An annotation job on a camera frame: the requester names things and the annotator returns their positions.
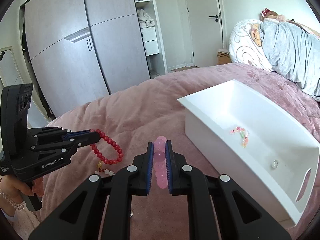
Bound red bead bracelet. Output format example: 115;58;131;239
89;128;124;165

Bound colourful flower bead bracelet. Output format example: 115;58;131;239
229;126;250;148

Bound pink bead bracelet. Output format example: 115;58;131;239
152;135;169;190

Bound white bedroom door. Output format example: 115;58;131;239
186;0;223;67

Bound person's left hand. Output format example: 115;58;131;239
1;175;44;204

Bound white plastic storage box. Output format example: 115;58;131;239
179;80;319;228

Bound pink plush bed blanket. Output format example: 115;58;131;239
15;62;320;240

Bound grey sliding wardrobe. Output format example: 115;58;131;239
19;0;168;118

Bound white drawer unit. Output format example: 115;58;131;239
141;27;159;56

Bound folded white towels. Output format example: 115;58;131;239
137;9;156;29

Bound wooden bedside table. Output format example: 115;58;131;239
217;49;232;64

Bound white patterned pillow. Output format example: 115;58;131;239
228;19;272;72

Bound grey crumpled duvet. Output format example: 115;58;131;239
260;21;319;101

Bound plush toy with red bow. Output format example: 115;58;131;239
260;8;286;22

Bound silver wrist bracelet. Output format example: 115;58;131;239
0;188;26;212

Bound black door handle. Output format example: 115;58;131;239
208;15;219;23

